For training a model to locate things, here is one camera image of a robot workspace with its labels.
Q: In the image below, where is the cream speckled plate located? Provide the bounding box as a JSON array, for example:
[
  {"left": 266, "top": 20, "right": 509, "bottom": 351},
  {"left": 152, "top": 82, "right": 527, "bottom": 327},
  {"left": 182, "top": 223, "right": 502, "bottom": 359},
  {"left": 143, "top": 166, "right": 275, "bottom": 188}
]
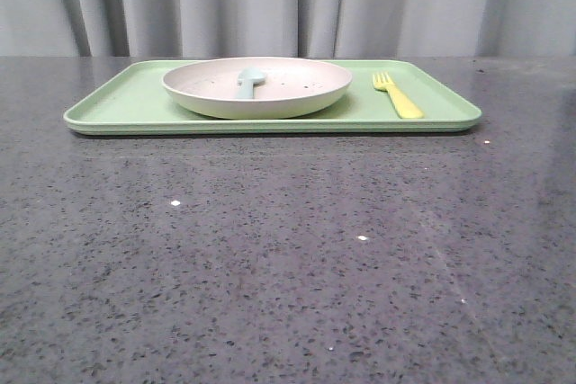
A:
[{"left": 162, "top": 57, "right": 353, "bottom": 120}]

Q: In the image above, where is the light blue plastic spoon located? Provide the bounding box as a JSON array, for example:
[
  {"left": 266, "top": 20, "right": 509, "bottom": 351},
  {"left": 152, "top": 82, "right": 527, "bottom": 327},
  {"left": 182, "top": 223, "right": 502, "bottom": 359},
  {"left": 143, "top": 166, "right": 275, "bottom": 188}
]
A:
[{"left": 235, "top": 67, "right": 266, "bottom": 100}]

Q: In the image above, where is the yellow plastic fork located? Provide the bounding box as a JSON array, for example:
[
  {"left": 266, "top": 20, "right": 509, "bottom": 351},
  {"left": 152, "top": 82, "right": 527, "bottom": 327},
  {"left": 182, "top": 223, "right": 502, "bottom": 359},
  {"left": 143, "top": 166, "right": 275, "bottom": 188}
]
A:
[{"left": 372, "top": 72, "right": 425, "bottom": 120}]

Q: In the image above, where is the light green plastic tray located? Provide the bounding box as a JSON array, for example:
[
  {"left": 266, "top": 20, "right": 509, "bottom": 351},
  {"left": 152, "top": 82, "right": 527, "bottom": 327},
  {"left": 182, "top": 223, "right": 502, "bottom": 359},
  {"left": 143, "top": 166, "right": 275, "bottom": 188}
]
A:
[{"left": 64, "top": 59, "right": 482, "bottom": 136}]

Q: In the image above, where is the grey pleated curtain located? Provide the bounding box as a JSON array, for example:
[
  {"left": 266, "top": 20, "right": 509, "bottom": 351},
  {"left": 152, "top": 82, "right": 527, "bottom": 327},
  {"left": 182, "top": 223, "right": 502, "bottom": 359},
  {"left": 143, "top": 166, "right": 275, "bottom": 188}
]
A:
[{"left": 1, "top": 0, "right": 575, "bottom": 58}]

